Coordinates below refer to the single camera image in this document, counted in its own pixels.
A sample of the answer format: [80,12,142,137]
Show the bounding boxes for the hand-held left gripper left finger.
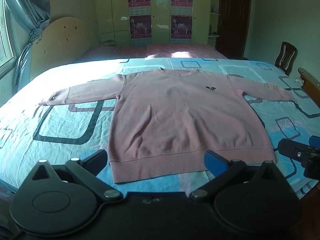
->
[32,149,123,202]

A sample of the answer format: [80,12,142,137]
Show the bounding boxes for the window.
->
[0,0,16,77]

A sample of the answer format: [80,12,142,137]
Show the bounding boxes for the pale green wardrobe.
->
[95,0,212,47]

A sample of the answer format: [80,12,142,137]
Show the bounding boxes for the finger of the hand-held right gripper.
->
[278,138,312,161]
[308,135,320,148]

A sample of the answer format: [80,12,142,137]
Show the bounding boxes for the brown wooden bed footboard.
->
[297,67,320,99]

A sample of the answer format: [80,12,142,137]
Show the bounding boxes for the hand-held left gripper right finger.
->
[189,150,288,201]

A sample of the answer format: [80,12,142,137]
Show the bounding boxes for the dark brown door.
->
[215,0,252,58]

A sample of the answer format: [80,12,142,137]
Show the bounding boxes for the blue patterned bedsheet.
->
[0,57,320,200]

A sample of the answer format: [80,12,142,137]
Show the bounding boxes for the pink long-sleeve sweater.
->
[39,67,298,185]

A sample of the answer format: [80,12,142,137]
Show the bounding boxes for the beige wooden headboard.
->
[30,17,94,80]

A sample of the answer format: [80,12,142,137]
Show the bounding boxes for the white corner shelves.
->
[209,0,222,38]

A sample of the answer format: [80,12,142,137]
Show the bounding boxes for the dark wooden chair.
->
[274,41,298,76]

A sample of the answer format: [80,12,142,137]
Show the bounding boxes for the blue curtain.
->
[0,0,52,105]

